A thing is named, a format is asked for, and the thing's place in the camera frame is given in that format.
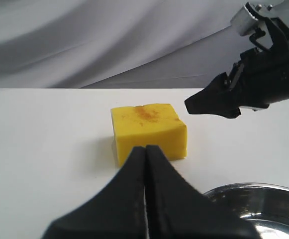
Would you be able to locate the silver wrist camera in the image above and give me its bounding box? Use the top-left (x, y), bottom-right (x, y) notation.
top-left (230, 2), bottom-right (263, 36)

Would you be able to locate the round stainless steel tray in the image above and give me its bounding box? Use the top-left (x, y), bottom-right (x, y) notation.
top-left (204, 183), bottom-right (289, 239)

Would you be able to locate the yellow sponge block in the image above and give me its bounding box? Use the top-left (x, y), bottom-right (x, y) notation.
top-left (111, 104), bottom-right (188, 167)

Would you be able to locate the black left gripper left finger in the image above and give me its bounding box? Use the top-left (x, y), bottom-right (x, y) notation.
top-left (43, 147), bottom-right (146, 239)

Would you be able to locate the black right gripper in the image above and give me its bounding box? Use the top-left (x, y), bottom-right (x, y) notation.
top-left (185, 17), bottom-right (289, 119)

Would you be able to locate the grey fabric backdrop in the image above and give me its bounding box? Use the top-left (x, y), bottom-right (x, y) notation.
top-left (0, 0), bottom-right (252, 88)

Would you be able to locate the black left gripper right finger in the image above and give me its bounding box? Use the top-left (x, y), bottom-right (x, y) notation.
top-left (145, 145), bottom-right (260, 239)

